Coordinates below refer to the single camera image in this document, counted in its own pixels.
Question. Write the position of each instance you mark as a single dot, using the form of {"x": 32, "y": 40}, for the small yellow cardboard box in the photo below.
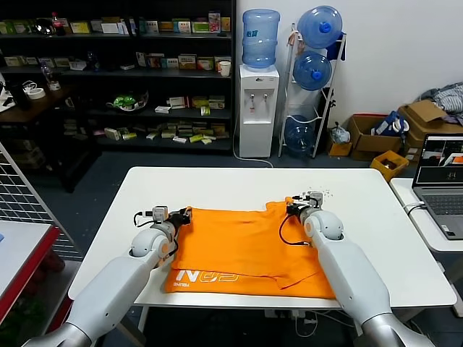
{"x": 340, "y": 149}

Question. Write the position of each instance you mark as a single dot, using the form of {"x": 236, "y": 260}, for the yellow green medicine box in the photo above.
{"x": 79, "y": 27}

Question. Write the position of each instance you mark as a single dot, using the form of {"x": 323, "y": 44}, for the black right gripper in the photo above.
{"x": 300, "y": 210}

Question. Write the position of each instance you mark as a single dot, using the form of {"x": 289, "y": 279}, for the small dark crumbs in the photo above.
{"x": 327, "y": 193}

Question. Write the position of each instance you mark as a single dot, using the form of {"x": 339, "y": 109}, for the yellow white medicine box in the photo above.
{"x": 187, "y": 61}

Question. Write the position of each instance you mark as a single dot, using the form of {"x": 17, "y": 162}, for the open brown cardboard box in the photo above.
{"x": 361, "y": 142}

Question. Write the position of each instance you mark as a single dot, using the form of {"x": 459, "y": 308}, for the white table with red edge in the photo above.
{"x": 21, "y": 253}

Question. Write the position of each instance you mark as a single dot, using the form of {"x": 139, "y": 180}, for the dark wooden desk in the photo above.
{"x": 40, "y": 108}

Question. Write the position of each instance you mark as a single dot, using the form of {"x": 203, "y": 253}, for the black cup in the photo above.
{"x": 20, "y": 97}

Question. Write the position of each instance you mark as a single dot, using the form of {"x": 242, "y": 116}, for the black shelf unit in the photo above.
{"x": 108, "y": 74}

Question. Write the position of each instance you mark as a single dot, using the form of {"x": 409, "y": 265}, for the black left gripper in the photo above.
{"x": 176, "y": 219}

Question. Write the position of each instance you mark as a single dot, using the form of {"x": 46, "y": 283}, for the grey plastic bag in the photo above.
{"x": 340, "y": 134}

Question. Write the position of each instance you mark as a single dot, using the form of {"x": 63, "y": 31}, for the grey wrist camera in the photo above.
{"x": 314, "y": 199}
{"x": 159, "y": 212}

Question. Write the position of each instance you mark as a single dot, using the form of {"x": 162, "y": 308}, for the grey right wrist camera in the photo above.
{"x": 314, "y": 199}

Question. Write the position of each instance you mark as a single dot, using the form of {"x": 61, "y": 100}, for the large brown cardboard box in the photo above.
{"x": 423, "y": 114}

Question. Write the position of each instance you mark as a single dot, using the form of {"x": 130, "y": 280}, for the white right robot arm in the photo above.
{"x": 347, "y": 274}

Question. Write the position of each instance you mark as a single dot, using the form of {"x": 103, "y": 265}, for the cola bottle red cap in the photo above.
{"x": 58, "y": 26}

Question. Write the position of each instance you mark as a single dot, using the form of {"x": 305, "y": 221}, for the white water dispenser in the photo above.
{"x": 258, "y": 108}

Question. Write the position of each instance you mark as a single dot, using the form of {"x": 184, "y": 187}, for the blue water jug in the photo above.
{"x": 299, "y": 135}
{"x": 319, "y": 26}
{"x": 312, "y": 69}

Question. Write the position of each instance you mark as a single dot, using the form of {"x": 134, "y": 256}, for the orange t-shirt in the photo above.
{"x": 238, "y": 249}

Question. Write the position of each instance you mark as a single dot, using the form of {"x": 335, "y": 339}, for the upright blue water bottle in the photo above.
{"x": 261, "y": 39}

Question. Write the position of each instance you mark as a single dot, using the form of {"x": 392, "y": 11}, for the grey laptop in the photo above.
{"x": 443, "y": 202}

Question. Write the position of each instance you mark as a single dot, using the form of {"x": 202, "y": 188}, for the white power strip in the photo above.
{"x": 278, "y": 313}

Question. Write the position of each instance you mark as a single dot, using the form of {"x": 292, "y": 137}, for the white metal jug rack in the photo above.
{"x": 339, "y": 68}

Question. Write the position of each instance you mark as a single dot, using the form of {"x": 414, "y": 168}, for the tall pink print box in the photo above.
{"x": 214, "y": 22}

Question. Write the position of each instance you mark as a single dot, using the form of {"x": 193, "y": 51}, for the yellow plastic bin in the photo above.
{"x": 388, "y": 166}

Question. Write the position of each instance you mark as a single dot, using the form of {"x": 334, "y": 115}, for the clear plastic water bottle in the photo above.
{"x": 46, "y": 74}

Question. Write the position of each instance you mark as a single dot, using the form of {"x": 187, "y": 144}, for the white paper cup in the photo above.
{"x": 225, "y": 69}

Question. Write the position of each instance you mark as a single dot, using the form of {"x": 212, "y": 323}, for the dark blue bottle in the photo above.
{"x": 93, "y": 62}

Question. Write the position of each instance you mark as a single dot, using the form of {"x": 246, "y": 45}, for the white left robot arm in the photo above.
{"x": 119, "y": 274}

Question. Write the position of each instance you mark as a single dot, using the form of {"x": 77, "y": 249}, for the pile of grey clothes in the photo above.
{"x": 450, "y": 97}

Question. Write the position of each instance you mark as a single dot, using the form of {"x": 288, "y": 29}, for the red white medicine box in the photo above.
{"x": 178, "y": 103}

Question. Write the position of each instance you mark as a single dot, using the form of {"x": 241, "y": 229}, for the green and white bag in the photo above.
{"x": 124, "y": 102}

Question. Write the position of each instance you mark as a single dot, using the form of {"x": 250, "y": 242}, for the small white side table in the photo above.
{"x": 401, "y": 191}

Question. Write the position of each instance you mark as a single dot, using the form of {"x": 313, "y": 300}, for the small orange box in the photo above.
{"x": 225, "y": 24}

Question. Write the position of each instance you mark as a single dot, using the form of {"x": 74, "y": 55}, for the shiny glass bowl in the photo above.
{"x": 45, "y": 27}

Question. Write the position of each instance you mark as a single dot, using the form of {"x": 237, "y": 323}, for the orange white medicine box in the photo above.
{"x": 205, "y": 63}

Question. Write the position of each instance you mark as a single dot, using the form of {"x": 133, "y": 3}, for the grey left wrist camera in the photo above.
{"x": 159, "y": 212}

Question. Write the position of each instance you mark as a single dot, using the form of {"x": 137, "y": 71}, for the white tape roll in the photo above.
{"x": 36, "y": 94}

